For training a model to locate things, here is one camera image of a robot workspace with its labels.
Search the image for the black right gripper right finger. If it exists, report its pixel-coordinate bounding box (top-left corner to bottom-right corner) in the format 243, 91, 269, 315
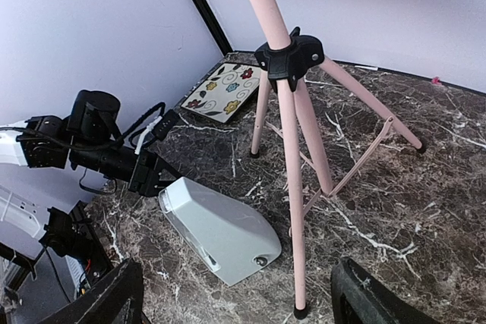
330, 256, 436, 324

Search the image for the white metronome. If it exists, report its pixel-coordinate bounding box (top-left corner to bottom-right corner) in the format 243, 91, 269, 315
159, 178, 282, 286

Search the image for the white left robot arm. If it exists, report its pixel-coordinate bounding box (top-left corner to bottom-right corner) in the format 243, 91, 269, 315
1, 90, 182, 197

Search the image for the floral patterned coaster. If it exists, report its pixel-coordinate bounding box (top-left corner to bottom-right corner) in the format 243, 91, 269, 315
181, 62, 261, 124

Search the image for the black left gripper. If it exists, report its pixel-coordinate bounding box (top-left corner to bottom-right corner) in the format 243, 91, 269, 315
69, 147, 182, 197

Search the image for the black left frame post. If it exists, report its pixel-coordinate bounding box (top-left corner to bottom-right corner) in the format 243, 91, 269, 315
192, 0, 234, 55

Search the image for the pink music stand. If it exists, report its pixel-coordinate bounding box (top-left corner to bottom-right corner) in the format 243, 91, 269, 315
249, 0, 426, 320

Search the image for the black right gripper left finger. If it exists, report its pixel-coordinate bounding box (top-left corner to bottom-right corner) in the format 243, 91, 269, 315
42, 259, 144, 323

